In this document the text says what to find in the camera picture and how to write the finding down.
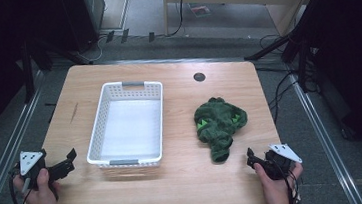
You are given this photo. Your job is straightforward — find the metal floor rail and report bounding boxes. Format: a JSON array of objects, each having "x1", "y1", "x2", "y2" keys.
[
  {"x1": 0, "y1": 69, "x2": 59, "y2": 204},
  {"x1": 288, "y1": 66, "x2": 362, "y2": 204}
]

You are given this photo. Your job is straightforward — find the green plush toy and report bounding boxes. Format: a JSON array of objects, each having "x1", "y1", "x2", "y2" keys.
[{"x1": 191, "y1": 93, "x2": 253, "y2": 166}]

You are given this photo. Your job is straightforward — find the black floor cable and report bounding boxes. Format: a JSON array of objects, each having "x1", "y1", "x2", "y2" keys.
[{"x1": 258, "y1": 32, "x2": 306, "y2": 127}]

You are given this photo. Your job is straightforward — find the white plastic basket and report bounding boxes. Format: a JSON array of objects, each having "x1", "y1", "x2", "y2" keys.
[{"x1": 79, "y1": 77, "x2": 172, "y2": 174}]

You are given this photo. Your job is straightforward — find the red booklet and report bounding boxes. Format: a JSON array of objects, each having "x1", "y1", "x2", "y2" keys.
[{"x1": 189, "y1": 2, "x2": 213, "y2": 20}]

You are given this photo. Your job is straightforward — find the person's left hand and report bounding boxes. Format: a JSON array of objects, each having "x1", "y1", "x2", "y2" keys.
[{"x1": 11, "y1": 166, "x2": 63, "y2": 204}]

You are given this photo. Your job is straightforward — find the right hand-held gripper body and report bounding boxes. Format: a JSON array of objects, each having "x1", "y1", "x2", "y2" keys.
[{"x1": 256, "y1": 141, "x2": 305, "y2": 183}]

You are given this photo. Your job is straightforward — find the person's right hand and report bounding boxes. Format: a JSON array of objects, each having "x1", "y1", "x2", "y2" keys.
[{"x1": 252, "y1": 158, "x2": 307, "y2": 204}]

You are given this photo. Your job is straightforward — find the black metal stand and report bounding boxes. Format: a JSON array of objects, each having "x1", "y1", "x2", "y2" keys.
[{"x1": 16, "y1": 32, "x2": 96, "y2": 105}]

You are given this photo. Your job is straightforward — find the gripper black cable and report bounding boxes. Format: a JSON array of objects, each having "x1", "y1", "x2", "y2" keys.
[
  {"x1": 281, "y1": 167, "x2": 302, "y2": 204},
  {"x1": 7, "y1": 170, "x2": 34, "y2": 204}
]

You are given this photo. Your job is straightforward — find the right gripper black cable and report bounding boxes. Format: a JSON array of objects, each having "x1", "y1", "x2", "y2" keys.
[{"x1": 281, "y1": 167, "x2": 302, "y2": 204}]

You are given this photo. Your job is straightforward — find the dark cabinet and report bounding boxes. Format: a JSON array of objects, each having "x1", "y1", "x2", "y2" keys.
[{"x1": 55, "y1": 0, "x2": 111, "y2": 56}]

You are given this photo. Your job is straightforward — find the black hanging cable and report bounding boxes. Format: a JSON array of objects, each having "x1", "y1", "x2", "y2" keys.
[{"x1": 161, "y1": 0, "x2": 191, "y2": 38}]

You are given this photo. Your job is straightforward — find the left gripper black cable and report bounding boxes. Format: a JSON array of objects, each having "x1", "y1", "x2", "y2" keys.
[{"x1": 7, "y1": 170, "x2": 34, "y2": 204}]

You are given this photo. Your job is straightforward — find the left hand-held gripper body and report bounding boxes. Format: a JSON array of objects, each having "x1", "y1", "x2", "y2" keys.
[{"x1": 17, "y1": 146, "x2": 71, "y2": 192}]

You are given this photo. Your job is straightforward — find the black tripod stand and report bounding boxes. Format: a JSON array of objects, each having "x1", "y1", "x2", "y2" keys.
[{"x1": 239, "y1": 0, "x2": 337, "y2": 99}]

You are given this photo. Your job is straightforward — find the white floor cable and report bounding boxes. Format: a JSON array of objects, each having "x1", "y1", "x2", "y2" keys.
[{"x1": 73, "y1": 35, "x2": 113, "y2": 65}]

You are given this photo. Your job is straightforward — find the black table grommet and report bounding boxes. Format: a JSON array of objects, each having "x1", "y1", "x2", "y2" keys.
[{"x1": 192, "y1": 71, "x2": 207, "y2": 84}]

